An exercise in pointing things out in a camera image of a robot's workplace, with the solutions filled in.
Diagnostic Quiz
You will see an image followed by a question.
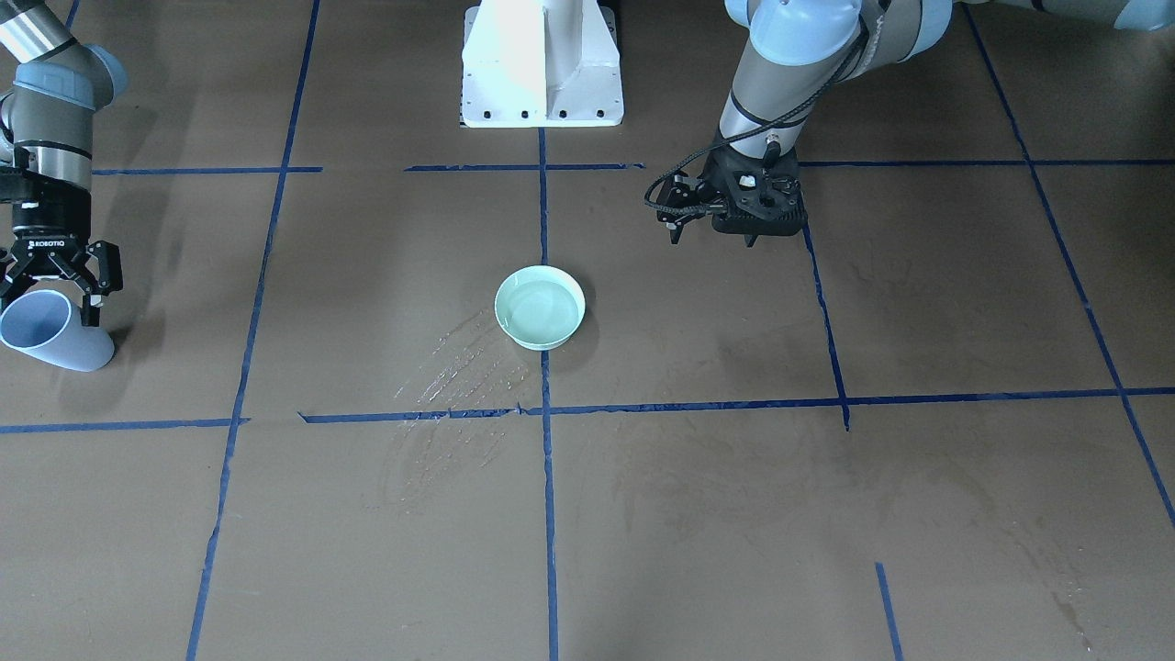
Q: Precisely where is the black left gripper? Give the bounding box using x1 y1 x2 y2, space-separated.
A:
654 147 810 247

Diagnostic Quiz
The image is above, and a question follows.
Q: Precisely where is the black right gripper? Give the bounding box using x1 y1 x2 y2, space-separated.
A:
1 174 123 328

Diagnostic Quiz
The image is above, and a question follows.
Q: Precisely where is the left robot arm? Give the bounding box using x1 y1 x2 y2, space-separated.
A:
643 1 956 247

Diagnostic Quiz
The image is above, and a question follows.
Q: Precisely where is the mint green bowl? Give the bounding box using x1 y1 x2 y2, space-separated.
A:
494 267 588 352

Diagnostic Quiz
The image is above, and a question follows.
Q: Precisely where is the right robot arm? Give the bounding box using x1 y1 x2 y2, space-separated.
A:
1 1 129 328

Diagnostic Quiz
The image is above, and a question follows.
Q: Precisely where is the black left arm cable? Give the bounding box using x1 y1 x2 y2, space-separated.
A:
643 18 871 214

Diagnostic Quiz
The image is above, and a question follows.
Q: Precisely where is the light blue cup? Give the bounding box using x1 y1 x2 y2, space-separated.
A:
1 289 115 373

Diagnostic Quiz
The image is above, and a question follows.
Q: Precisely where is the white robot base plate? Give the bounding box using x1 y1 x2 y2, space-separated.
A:
459 1 625 129

